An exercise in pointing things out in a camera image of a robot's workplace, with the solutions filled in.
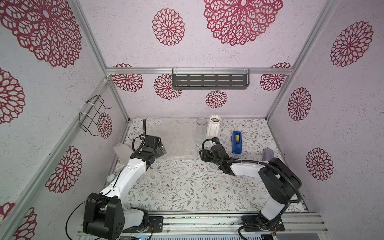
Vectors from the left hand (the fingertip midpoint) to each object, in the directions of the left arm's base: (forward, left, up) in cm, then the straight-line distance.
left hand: (155, 151), depth 87 cm
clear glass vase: (+16, -27, -1) cm, 32 cm away
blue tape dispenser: (+12, -51, -9) cm, 53 cm away
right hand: (+3, -28, -5) cm, 28 cm away
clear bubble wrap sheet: (+23, -11, -16) cm, 30 cm away
